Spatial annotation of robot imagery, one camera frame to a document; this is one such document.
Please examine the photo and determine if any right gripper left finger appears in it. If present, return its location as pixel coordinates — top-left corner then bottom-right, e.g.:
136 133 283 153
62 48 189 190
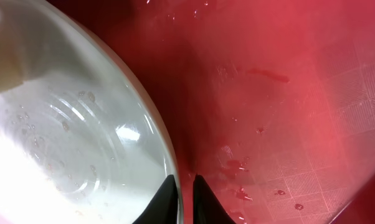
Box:
133 175 178 224

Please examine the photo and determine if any white plate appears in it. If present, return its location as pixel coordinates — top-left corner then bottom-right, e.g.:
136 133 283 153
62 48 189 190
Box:
0 1 179 223

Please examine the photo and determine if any red plastic tray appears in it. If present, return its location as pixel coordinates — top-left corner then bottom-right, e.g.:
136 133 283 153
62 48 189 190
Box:
54 0 375 223

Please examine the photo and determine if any green yellow sponge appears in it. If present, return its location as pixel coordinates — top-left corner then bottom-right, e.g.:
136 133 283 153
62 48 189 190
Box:
0 39 23 93

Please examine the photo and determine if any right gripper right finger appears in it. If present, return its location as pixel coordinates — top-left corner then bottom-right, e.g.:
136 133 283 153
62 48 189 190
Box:
193 174 235 224

